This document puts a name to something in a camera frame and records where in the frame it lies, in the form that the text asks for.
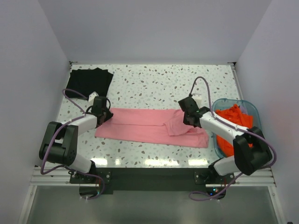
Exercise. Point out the clear blue plastic basket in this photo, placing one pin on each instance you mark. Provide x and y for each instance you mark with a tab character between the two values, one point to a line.
224	103

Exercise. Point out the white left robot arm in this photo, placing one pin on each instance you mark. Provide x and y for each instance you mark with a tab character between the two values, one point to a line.
60	142

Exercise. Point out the orange t-shirt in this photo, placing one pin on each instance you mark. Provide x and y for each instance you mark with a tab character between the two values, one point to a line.
235	115

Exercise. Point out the black folded t-shirt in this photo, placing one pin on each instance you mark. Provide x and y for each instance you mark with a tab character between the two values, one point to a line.
89	81

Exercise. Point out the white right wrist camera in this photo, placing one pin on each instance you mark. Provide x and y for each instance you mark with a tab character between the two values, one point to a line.
198	99

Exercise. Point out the pink t-shirt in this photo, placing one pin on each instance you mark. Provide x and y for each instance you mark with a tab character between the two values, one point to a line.
152	126

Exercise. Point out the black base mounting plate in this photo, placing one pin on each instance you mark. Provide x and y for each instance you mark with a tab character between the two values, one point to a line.
193	180

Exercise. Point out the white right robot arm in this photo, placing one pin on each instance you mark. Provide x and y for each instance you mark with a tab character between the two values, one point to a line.
252	151

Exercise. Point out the aluminium frame rail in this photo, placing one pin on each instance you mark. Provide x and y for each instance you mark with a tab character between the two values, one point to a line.
60	177

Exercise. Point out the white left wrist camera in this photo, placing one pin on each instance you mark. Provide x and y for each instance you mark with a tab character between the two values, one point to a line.
92	96

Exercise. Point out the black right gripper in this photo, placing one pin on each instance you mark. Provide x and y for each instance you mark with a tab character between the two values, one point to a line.
185	121

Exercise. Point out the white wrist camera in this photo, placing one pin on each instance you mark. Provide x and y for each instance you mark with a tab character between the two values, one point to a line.
92	96
198	99

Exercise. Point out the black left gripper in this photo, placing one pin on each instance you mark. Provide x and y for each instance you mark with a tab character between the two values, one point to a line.
109	115

